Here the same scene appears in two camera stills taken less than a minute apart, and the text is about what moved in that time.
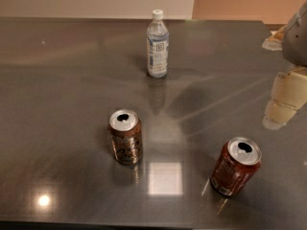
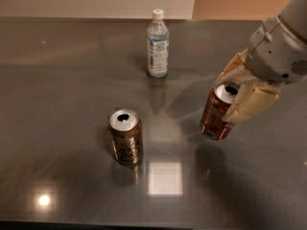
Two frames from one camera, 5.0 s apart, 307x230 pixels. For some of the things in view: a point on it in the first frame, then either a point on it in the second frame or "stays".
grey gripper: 295,45 -> 277,52
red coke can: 240,161 -> 212,123
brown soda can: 125,128 stays
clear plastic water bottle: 157,45 stays
